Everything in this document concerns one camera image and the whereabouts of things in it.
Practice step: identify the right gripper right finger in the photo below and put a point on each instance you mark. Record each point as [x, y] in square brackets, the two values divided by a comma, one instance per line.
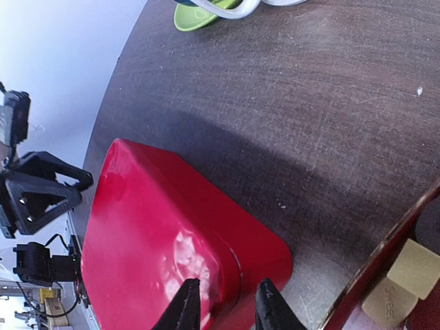
[272, 311]

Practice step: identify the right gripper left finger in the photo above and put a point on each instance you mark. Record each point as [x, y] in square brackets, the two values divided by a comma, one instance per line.
[184, 310]

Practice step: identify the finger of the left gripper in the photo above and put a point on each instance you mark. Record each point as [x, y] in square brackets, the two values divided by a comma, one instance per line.
[42, 201]
[45, 165]

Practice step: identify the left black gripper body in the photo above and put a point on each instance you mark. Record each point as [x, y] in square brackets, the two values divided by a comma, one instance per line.
[8, 201]

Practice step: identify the red chocolate box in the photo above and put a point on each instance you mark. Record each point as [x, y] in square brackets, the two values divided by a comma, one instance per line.
[247, 247]

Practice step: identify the round red tray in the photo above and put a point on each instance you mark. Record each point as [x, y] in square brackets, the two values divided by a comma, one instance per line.
[378, 263]

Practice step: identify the red box lid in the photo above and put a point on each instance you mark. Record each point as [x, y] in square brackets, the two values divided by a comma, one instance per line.
[109, 259]

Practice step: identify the tan square chocolate lower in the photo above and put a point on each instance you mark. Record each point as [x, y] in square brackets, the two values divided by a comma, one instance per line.
[388, 304]

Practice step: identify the tan square chocolate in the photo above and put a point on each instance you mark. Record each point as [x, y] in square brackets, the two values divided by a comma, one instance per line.
[388, 304]
[416, 269]

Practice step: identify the tan square chocolate upper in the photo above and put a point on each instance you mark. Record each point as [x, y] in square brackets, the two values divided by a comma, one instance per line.
[416, 269]

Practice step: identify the green saucer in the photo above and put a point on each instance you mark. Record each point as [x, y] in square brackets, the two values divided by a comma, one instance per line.
[188, 17]

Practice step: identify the white patterned mug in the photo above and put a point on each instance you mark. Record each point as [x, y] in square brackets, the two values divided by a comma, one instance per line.
[243, 9]

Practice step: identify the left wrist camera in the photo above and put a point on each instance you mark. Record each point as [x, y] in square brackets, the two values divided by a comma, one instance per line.
[14, 116]

